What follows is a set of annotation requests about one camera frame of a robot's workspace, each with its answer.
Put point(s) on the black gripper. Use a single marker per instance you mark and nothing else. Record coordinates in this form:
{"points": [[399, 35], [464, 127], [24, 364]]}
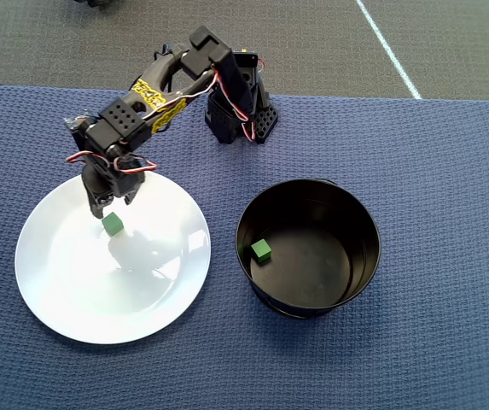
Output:
{"points": [[107, 190]]}

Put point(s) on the green cube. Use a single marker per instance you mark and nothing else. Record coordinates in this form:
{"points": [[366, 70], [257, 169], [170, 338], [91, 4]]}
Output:
{"points": [[112, 224], [261, 251]]}

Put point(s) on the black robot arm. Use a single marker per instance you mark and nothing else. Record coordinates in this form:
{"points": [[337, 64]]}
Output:
{"points": [[118, 121]]}

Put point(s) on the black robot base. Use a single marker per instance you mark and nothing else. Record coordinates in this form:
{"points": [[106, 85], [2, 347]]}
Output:
{"points": [[265, 119]]}

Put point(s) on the white round plate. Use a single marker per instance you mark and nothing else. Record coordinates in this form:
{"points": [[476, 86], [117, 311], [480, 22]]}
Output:
{"points": [[99, 290]]}

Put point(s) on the black metal bucket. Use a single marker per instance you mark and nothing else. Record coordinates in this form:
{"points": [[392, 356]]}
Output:
{"points": [[312, 273]]}

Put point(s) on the blue woven tablecloth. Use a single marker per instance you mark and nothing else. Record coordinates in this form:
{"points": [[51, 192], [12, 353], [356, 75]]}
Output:
{"points": [[419, 256]]}

